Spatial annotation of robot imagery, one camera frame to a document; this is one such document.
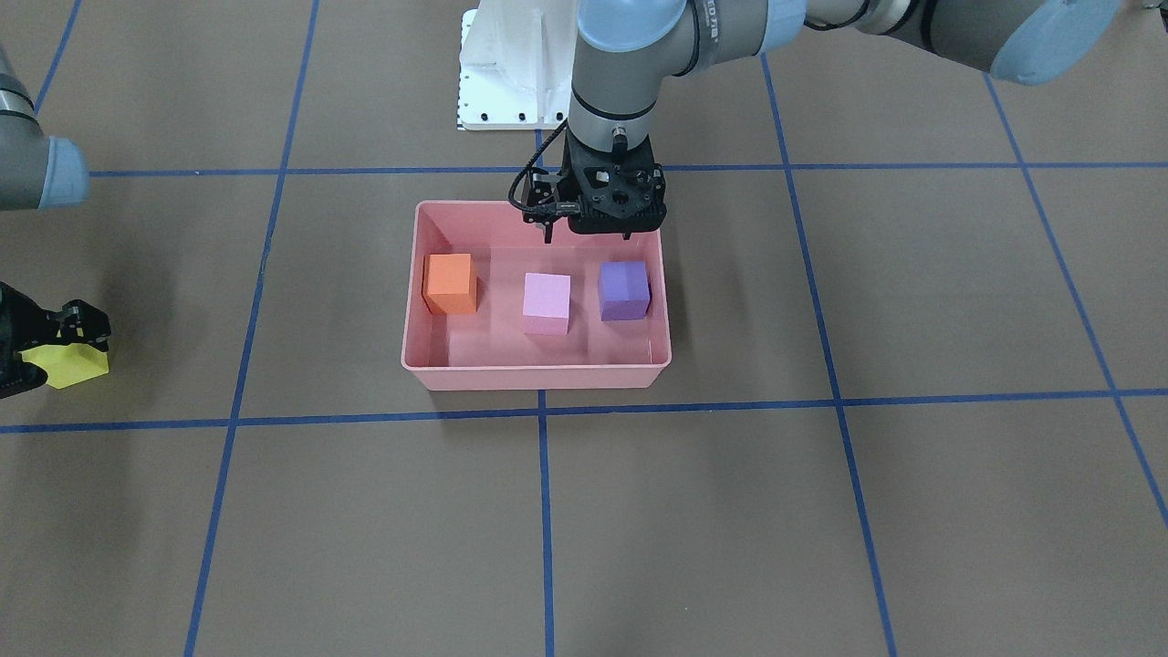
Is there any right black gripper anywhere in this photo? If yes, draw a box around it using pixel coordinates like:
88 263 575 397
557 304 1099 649
9 288 112 352

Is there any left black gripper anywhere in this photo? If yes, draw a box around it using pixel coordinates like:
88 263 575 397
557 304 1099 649
522 137 631 245

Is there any yellow foam block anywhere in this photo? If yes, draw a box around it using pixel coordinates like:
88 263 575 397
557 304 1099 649
18 343 110 390

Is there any purple foam block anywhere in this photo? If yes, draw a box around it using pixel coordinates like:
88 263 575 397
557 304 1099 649
598 261 652 323

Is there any light pink foam block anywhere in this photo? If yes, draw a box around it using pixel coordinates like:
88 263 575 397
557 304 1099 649
522 274 571 336

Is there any orange foam block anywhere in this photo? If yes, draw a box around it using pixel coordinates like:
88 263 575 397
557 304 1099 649
422 253 478 316

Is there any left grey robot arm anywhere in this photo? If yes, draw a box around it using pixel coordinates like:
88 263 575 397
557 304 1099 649
508 1 1121 243

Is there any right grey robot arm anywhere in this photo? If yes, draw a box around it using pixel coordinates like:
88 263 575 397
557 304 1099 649
1 51 111 359

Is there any pink plastic bin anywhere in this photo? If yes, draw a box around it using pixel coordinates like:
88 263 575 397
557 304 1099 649
401 200 673 390

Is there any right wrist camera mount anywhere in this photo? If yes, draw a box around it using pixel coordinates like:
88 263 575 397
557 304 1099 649
1 283 49 399

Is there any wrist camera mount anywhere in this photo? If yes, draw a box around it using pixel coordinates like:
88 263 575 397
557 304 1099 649
568 136 667 235
1 283 49 399

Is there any black braided cable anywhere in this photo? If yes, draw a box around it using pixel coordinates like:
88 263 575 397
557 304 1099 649
508 127 571 217

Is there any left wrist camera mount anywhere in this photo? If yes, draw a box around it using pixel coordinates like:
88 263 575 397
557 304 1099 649
568 136 667 235

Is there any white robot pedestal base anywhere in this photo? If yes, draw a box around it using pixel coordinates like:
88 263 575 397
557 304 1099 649
456 1 579 130

